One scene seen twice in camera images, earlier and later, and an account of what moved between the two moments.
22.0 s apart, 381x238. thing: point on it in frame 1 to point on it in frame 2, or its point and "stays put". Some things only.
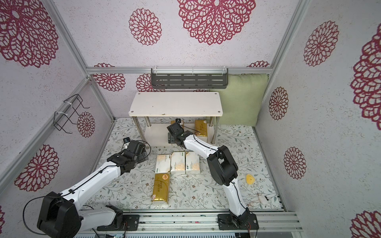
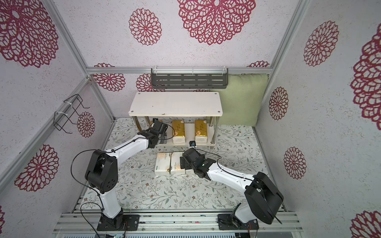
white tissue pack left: x=163 y=163 stays put
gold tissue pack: x=161 y=192 to x=152 y=121
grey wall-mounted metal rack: x=185 y=78 stays put
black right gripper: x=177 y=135 to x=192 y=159
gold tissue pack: x=201 y=126 stays put
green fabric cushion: x=241 y=101 stays put
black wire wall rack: x=60 y=119 stays put
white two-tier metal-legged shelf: x=200 y=112 stays put
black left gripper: x=144 y=154 to x=164 y=136
